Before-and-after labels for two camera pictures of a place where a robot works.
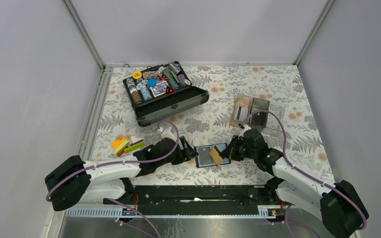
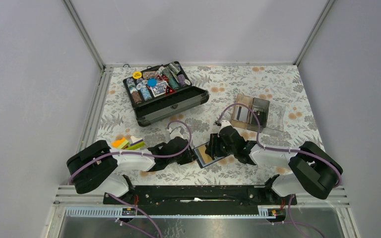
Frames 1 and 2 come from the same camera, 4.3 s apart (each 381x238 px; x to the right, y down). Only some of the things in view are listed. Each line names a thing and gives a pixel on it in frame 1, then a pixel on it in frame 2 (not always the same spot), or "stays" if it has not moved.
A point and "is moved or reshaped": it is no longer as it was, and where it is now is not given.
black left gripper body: (178, 156) stays
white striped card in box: (241, 113) stays
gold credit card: (215, 155) is moved or reshaped
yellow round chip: (137, 75) stays
